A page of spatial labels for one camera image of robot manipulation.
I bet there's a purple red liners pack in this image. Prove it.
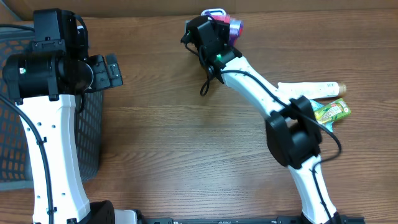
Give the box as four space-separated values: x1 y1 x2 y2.
213 14 244 46

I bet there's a white gold cream tube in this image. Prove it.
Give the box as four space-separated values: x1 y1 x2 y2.
278 82 347 100

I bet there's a teal wet wipes pack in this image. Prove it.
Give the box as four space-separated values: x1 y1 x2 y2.
309 99 336 133

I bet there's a green yellow snack packet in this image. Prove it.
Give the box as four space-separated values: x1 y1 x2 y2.
314 98 351 124

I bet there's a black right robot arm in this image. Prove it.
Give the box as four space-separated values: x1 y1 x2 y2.
181 15 340 223

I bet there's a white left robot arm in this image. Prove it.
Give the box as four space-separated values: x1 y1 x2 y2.
2 9 139 224

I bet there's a white barcode scanner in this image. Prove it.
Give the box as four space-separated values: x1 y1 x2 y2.
201 8 227 16

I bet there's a grey plastic mesh basket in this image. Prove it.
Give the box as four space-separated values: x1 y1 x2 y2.
1 28 103 191

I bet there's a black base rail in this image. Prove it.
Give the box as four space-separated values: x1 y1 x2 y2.
133 214 366 224

